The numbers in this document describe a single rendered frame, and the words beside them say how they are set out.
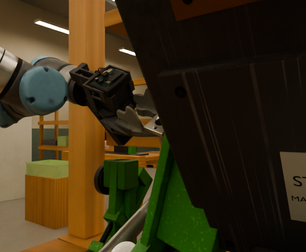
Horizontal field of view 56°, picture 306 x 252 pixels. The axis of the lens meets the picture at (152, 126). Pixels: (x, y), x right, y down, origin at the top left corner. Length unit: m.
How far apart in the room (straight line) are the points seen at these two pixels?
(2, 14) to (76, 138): 7.71
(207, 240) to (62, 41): 9.24
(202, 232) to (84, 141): 0.71
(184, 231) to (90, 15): 0.85
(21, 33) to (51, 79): 8.27
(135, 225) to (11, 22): 8.31
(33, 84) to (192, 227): 0.31
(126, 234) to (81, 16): 0.76
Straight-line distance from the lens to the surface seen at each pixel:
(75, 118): 1.02
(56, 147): 6.98
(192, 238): 0.34
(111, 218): 0.69
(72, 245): 1.01
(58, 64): 0.65
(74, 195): 1.05
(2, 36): 8.46
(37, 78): 0.48
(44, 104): 0.48
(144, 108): 0.53
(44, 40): 9.09
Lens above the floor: 1.24
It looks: 1 degrees up
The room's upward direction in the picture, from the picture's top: straight up
